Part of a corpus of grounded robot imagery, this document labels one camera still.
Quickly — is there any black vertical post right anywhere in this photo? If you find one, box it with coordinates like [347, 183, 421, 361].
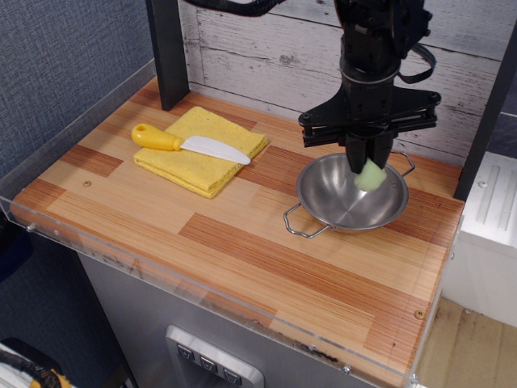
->
[454, 1, 516, 200]

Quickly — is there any black braided cable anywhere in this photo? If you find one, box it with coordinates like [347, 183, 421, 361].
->
[185, 0, 284, 19]

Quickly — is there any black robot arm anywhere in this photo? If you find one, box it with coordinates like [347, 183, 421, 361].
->
[299, 1, 441, 174]

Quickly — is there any silver dispenser panel with buttons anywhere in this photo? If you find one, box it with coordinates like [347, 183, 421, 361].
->
[166, 325, 265, 388]

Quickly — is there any silver toy fridge cabinet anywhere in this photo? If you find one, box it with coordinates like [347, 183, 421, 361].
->
[80, 255, 410, 387]

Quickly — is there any yellow object bottom left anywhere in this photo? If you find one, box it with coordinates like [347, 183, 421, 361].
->
[39, 369, 71, 388]

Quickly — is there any black vertical post left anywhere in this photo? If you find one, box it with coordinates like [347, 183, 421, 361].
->
[145, 0, 190, 111]

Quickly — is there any yellow handled white toy knife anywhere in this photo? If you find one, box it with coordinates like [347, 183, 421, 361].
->
[131, 124, 251, 165]

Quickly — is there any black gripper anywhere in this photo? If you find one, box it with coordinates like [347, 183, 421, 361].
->
[299, 80, 441, 174]

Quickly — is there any yellow folded cloth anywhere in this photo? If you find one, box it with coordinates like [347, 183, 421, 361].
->
[133, 107, 268, 198]

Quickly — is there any green plush broccoli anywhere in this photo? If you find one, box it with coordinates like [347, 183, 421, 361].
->
[354, 158, 387, 192]

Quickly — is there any black vertical post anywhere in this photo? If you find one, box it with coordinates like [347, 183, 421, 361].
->
[145, 0, 190, 111]
[454, 1, 516, 200]

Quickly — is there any white aluminium rail block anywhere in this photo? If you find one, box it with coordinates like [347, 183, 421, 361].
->
[442, 152, 516, 327]

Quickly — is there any metal bowl with handles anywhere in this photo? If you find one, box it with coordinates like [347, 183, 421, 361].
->
[284, 151, 415, 238]

